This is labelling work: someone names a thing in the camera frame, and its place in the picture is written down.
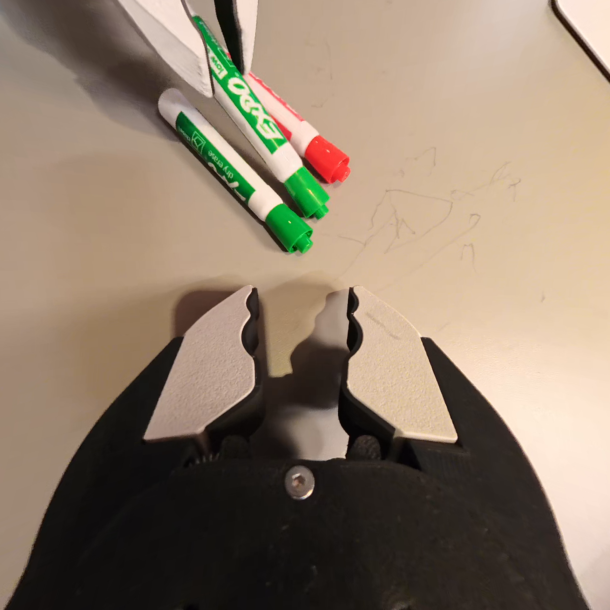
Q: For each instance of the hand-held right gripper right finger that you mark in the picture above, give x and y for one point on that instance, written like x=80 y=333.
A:
x=396 y=381

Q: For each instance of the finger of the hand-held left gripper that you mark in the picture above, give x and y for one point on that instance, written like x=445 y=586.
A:
x=172 y=38
x=240 y=29

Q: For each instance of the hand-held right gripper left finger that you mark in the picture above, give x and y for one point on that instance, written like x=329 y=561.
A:
x=205 y=381

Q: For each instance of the green dry erase marker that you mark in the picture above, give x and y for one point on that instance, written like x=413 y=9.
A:
x=224 y=167
x=257 y=119

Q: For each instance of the red dry erase marker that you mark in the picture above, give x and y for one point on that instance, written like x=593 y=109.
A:
x=319 y=152

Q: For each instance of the white stand base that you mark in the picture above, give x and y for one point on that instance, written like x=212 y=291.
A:
x=591 y=29

